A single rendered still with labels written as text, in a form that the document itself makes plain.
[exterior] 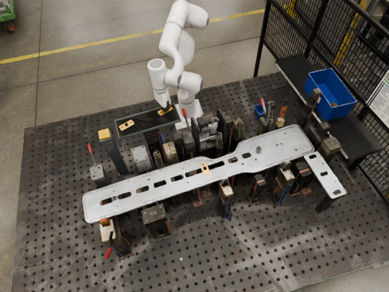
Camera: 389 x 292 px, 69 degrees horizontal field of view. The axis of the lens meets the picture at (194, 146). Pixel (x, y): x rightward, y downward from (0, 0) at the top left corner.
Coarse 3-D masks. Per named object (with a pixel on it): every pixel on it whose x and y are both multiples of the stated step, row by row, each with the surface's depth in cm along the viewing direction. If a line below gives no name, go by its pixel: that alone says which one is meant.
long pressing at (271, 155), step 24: (240, 144) 174; (264, 144) 174; (288, 144) 173; (312, 144) 172; (168, 168) 167; (192, 168) 167; (216, 168) 166; (240, 168) 165; (264, 168) 165; (96, 192) 161; (120, 192) 160; (144, 192) 159; (168, 192) 159; (96, 216) 153
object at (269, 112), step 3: (267, 102) 164; (270, 102) 164; (273, 102) 163; (267, 105) 165; (270, 105) 163; (273, 105) 161; (267, 108) 166; (270, 108) 167; (273, 108) 162; (267, 111) 167; (270, 111) 169; (267, 114) 168; (270, 114) 171; (267, 117) 170; (270, 117) 172; (267, 120) 172; (270, 120) 174; (270, 123) 175
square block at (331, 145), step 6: (330, 138) 167; (324, 144) 167; (330, 144) 165; (336, 144) 164; (318, 150) 175; (324, 150) 168; (330, 150) 163; (336, 150) 166; (324, 156) 171; (330, 156) 171
